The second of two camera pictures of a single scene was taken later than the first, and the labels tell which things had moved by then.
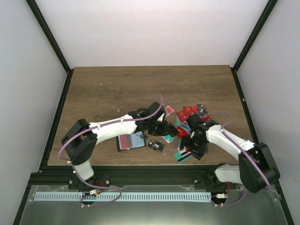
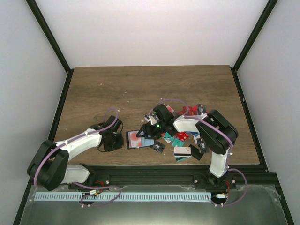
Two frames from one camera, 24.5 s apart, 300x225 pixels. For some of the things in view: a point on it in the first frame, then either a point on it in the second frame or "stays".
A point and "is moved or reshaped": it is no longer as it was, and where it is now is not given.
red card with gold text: x=181 y=132 stays
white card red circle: x=168 y=110 is moved or reshaped
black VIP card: x=201 y=109 stays
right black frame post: x=263 y=18 stays
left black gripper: x=163 y=131 -> x=121 y=143
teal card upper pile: x=169 y=138 stays
